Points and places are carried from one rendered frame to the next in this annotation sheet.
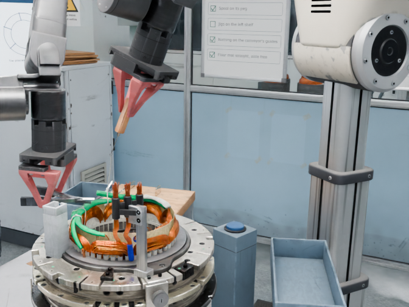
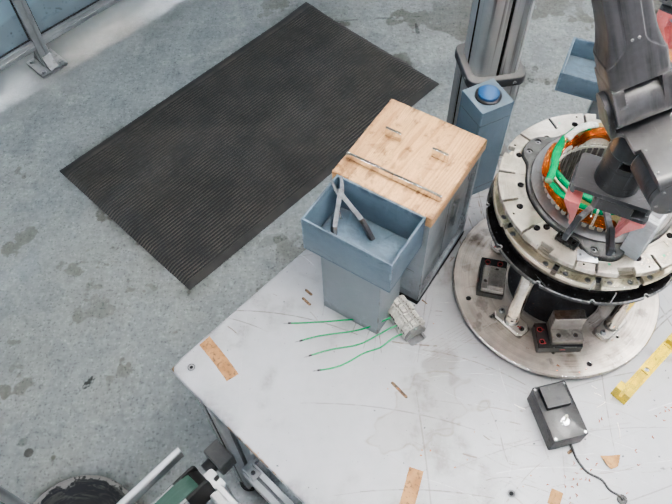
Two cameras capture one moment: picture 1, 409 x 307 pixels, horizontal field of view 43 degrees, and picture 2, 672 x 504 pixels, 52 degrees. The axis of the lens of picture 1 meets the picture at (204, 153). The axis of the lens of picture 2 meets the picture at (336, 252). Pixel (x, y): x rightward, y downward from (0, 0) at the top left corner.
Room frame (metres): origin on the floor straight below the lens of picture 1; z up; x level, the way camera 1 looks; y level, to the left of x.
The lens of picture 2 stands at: (1.03, 0.91, 1.95)
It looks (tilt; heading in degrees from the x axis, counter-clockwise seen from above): 57 degrees down; 290
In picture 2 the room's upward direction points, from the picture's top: 2 degrees counter-clockwise
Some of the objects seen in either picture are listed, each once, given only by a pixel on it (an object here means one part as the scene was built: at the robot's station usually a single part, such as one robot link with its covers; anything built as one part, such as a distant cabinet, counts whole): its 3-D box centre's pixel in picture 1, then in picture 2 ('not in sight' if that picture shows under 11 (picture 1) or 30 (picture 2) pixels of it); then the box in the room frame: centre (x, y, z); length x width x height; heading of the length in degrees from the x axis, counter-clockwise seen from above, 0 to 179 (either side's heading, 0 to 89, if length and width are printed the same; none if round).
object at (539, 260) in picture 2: not in sight; (529, 247); (0.95, 0.26, 1.06); 0.09 x 0.04 x 0.01; 158
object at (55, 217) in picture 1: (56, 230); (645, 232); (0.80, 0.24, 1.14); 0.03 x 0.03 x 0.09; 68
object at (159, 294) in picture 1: (160, 299); not in sight; (0.70, 0.06, 1.07); 0.03 x 0.01 x 0.03; 116
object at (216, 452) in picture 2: not in sight; (219, 457); (1.47, 0.55, 0.33); 0.06 x 0.04 x 0.06; 155
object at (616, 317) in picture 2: not in sight; (628, 299); (0.75, 0.20, 0.91); 0.02 x 0.02 x 0.21
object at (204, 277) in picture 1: (204, 270); not in sight; (0.84, 0.00, 1.06); 0.09 x 0.04 x 0.01; 158
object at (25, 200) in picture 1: (32, 201); (610, 241); (0.85, 0.30, 1.17); 0.04 x 0.01 x 0.02; 96
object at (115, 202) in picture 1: (128, 206); not in sight; (0.74, 0.11, 1.21); 0.04 x 0.04 x 0.03; 68
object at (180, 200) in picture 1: (144, 204); (410, 159); (1.17, 0.14, 1.05); 0.20 x 0.19 x 0.02; 76
